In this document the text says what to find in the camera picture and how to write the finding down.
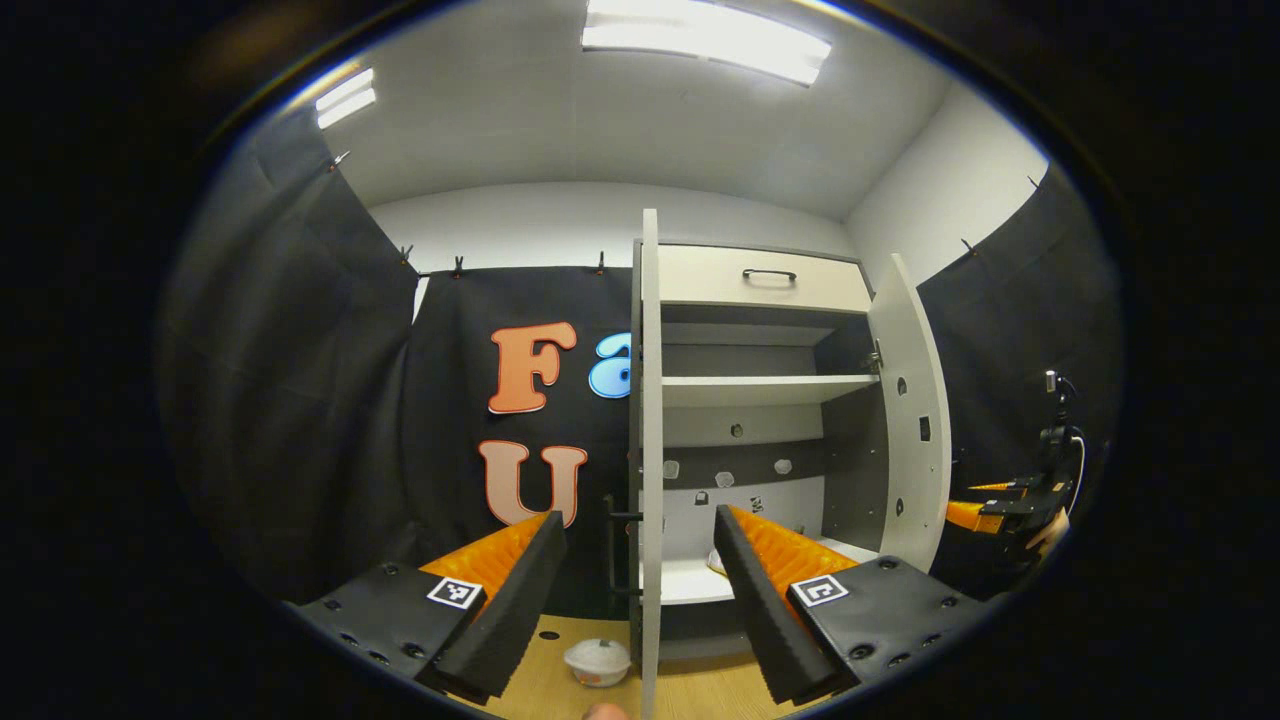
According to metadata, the white lidded bowl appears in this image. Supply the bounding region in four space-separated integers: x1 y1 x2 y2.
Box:
563 638 633 689

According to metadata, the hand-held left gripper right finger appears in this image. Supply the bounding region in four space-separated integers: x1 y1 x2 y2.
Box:
712 503 986 707

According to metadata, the white cable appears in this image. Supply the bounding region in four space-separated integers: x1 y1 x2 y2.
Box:
1065 430 1089 516

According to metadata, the white cabinet drawer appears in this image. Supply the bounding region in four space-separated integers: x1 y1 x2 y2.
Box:
658 243 874 314

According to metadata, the white shoe cabinet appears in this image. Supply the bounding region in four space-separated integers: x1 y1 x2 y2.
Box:
632 240 891 661

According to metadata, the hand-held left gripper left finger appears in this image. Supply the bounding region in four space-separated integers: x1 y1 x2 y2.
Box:
285 510 568 706

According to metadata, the large ceiling light panel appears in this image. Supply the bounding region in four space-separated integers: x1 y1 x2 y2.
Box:
580 0 833 88

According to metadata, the black door handle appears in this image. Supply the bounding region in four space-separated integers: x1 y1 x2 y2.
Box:
602 493 644 599

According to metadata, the narrow ceiling light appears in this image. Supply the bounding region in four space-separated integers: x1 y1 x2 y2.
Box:
313 66 379 131

